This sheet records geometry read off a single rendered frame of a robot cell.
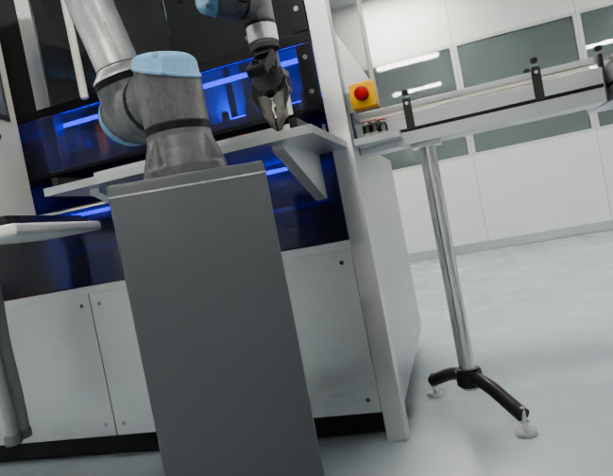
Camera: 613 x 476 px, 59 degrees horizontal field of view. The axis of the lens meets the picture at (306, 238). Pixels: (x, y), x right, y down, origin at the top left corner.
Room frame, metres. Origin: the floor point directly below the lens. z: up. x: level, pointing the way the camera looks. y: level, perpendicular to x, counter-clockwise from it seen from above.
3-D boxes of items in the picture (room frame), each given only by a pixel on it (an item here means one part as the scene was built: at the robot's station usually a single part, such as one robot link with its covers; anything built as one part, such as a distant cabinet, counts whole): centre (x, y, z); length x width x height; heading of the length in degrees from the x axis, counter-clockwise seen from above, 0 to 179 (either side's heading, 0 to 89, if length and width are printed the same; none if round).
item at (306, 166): (1.40, -0.02, 0.79); 0.34 x 0.03 x 0.13; 164
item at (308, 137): (1.48, 0.22, 0.87); 0.70 x 0.48 x 0.02; 74
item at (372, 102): (1.54, -0.24, 0.99); 0.08 x 0.07 x 0.07; 164
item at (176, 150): (0.98, 0.19, 0.84); 0.15 x 0.15 x 0.10
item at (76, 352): (2.29, 0.68, 0.44); 2.06 x 1.00 x 0.88; 74
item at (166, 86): (0.98, 0.19, 0.96); 0.13 x 0.12 x 0.14; 42
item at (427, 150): (1.64, -0.41, 0.46); 0.09 x 0.09 x 0.77; 74
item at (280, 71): (1.32, 0.01, 1.05); 0.09 x 0.08 x 0.12; 164
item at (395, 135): (1.58, -0.27, 0.87); 0.14 x 0.13 x 0.02; 164
